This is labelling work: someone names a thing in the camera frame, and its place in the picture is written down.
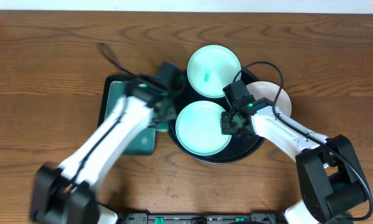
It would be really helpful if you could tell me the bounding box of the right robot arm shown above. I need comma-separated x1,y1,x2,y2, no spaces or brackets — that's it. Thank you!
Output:
221,95,373,223

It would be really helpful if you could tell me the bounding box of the right black cable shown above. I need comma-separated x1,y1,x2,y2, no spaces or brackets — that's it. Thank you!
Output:
232,61,373,222

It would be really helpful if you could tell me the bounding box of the green yellow sponge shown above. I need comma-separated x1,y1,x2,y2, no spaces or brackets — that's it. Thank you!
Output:
152,122,170,133

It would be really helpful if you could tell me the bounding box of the black cable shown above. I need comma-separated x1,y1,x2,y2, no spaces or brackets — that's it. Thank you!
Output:
232,61,373,222
96,42,144,82

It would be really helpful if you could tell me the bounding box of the mint plate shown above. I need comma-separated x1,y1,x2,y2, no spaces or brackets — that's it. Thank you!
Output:
187,45,241,98
175,101,231,156

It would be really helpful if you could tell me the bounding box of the left black cable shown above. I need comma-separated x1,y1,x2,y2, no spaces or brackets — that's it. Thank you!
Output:
96,42,144,82

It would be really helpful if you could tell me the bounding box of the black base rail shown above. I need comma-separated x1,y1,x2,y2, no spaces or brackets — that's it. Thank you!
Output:
117,212,287,224

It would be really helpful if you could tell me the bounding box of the white plate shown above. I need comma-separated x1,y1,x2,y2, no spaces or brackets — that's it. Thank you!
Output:
246,81,292,117

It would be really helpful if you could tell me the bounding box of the round black tray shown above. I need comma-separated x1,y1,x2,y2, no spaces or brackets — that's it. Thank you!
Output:
168,70,265,164

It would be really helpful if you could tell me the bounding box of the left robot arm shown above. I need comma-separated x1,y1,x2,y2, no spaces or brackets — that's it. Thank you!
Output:
29,81,180,224

